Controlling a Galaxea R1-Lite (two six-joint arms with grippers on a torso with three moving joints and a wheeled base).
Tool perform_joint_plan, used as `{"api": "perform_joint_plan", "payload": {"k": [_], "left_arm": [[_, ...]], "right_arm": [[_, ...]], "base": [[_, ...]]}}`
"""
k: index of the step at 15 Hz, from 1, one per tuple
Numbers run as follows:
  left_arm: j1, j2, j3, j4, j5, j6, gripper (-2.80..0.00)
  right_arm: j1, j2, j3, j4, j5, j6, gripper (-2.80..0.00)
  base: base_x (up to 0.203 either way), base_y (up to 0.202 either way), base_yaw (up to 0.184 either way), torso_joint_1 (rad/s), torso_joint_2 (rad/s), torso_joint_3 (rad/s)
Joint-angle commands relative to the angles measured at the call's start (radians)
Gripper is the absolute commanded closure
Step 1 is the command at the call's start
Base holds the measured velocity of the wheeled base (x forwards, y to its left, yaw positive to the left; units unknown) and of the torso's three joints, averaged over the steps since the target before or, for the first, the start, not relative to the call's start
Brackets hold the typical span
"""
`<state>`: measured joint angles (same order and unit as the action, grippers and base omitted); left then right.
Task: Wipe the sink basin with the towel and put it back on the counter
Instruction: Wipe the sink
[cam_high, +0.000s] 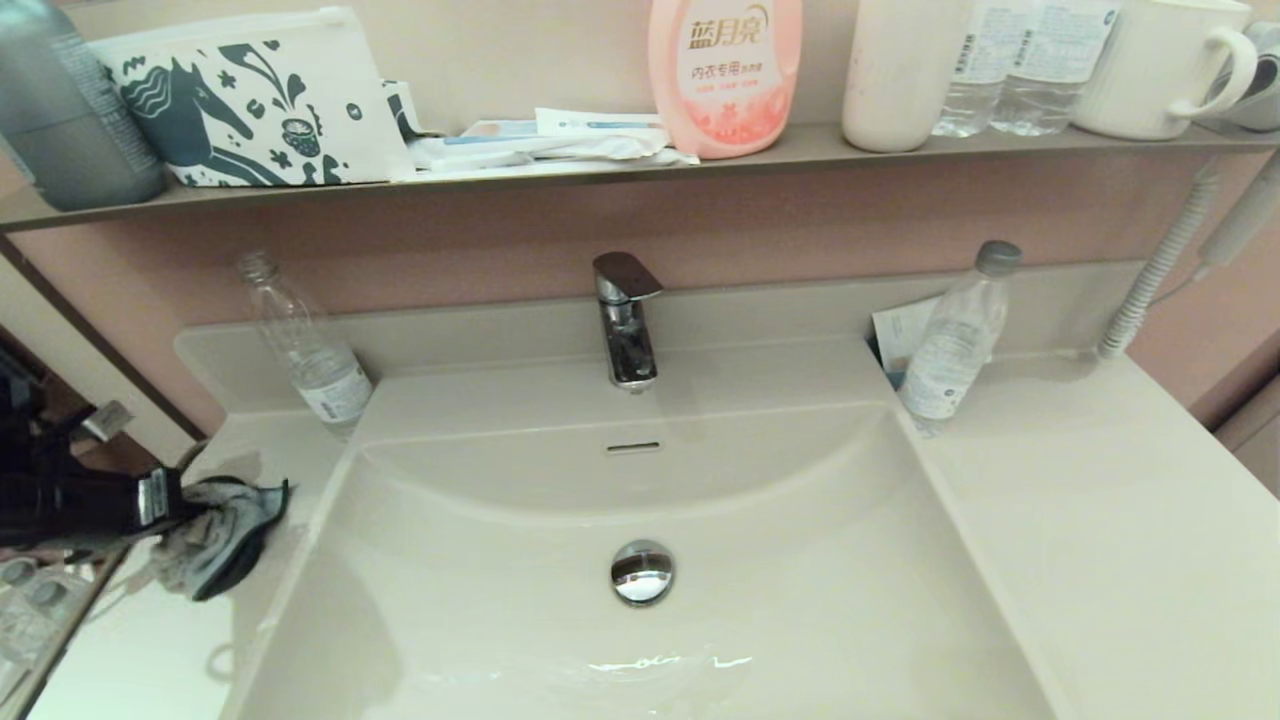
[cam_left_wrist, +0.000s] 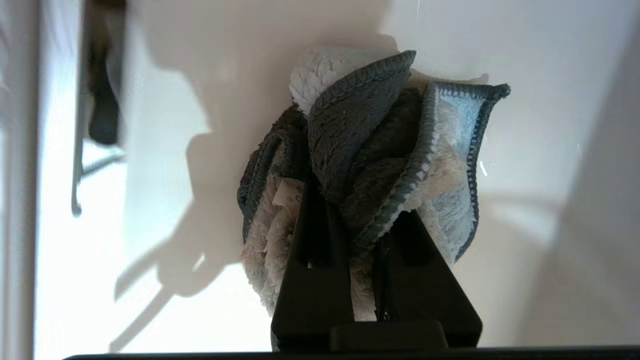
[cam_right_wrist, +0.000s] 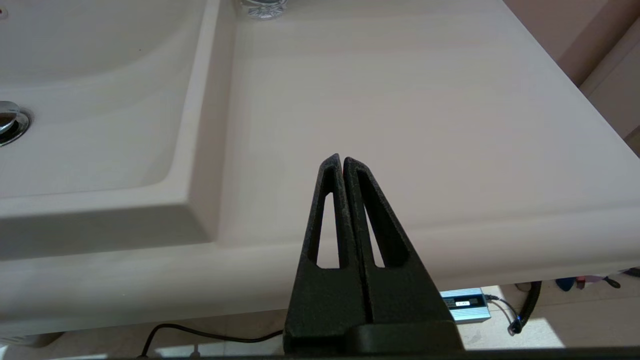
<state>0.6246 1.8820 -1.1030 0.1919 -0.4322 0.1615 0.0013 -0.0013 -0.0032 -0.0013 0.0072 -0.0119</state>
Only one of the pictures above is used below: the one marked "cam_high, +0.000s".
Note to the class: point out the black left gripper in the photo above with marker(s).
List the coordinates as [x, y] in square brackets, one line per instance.
[150, 498]

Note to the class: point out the light blue fluffy cleaning cloth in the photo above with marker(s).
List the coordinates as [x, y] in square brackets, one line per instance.
[225, 540]

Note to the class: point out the chrome sink faucet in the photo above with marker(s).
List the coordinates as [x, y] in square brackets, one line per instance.
[630, 350]

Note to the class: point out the white ceramic sink basin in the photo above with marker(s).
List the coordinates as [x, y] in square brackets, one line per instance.
[800, 600]

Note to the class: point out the plastic wrapped cups pack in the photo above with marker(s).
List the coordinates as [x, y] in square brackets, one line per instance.
[40, 605]

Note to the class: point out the clear uncapped plastic bottle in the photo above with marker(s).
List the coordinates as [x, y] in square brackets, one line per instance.
[310, 360]

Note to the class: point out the grey plastic bottle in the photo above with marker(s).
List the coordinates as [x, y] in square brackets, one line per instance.
[70, 130]

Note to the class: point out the white horse print pouch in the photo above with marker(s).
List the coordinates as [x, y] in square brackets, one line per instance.
[250, 100]

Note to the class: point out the small patterned packet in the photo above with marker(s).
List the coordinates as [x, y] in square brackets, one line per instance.
[405, 105]

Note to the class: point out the chrome drain stopper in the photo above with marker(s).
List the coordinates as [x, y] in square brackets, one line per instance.
[643, 573]

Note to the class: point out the crumpled white plastic wrapper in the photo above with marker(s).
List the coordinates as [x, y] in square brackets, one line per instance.
[560, 148]

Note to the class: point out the white sachet blue stripe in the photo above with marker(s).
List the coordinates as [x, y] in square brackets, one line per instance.
[600, 119]

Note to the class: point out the pink detergent bottle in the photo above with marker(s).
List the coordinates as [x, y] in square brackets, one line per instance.
[726, 80]

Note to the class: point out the white paper card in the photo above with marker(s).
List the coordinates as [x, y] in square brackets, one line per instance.
[900, 335]

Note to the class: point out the clear grey-capped plastic bottle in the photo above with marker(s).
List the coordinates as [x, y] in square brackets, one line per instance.
[955, 350]

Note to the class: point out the cream ribbed tumbler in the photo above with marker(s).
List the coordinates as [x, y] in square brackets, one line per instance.
[898, 80]

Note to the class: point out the clear labelled water bottle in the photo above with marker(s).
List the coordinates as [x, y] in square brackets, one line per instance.
[1048, 80]
[972, 90]

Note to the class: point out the white ribbed mug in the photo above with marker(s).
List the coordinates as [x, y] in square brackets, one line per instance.
[1140, 70]

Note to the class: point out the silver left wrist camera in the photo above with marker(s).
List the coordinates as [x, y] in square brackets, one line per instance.
[105, 420]

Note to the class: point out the brown wall shelf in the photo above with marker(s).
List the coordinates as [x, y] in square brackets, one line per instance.
[800, 148]

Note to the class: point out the white wall hair dryer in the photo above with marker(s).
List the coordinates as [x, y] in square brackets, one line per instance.
[1245, 215]

